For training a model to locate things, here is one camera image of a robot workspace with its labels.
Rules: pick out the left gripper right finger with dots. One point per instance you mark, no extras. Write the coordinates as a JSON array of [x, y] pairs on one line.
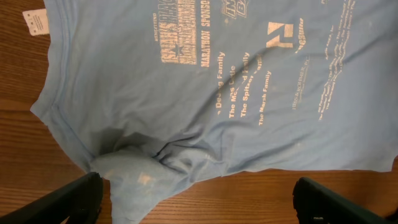
[[314, 203]]

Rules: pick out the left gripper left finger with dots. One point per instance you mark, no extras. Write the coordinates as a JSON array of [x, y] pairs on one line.
[[76, 202]]

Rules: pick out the light blue printed t-shirt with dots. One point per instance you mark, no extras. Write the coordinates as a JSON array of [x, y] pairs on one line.
[[156, 95]]

